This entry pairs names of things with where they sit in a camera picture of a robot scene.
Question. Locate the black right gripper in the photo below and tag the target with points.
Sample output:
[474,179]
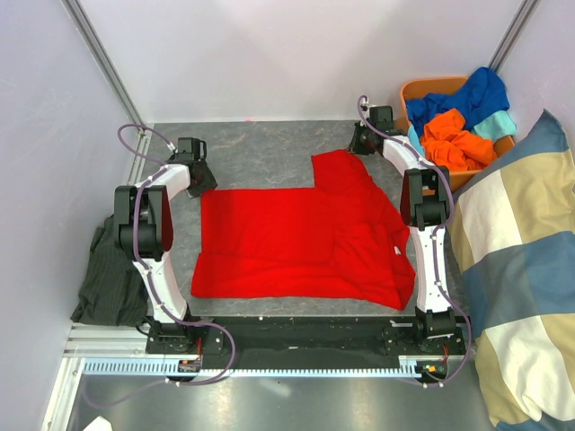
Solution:
[353,145]

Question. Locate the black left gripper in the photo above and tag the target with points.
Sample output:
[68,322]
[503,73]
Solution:
[208,183]

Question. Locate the red t shirt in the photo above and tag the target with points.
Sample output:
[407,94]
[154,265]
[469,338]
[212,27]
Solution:
[341,238]

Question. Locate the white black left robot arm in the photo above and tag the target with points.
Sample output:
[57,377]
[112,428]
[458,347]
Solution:
[143,227]

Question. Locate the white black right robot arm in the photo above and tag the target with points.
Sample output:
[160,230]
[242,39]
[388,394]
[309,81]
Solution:
[426,206]

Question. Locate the orange t shirt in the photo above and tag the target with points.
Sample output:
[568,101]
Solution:
[447,143]

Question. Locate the blue and teal t shirt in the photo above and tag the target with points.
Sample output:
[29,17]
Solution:
[481,98]

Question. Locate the dark green striped folded shirt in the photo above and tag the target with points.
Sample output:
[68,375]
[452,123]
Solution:
[112,293]

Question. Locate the blue and beige checked pillow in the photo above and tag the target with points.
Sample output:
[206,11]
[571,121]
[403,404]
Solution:
[513,239]

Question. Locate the white object bottom left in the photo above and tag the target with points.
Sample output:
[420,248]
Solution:
[99,424]

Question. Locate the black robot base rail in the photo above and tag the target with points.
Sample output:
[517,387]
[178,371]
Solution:
[387,335]

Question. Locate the light blue slotted cable duct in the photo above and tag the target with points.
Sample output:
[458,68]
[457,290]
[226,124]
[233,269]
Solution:
[174,367]

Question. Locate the aluminium corner frame post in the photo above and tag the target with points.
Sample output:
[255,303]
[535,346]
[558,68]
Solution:
[102,58]

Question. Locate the right aluminium corner post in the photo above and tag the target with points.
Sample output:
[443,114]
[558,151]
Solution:
[512,33]

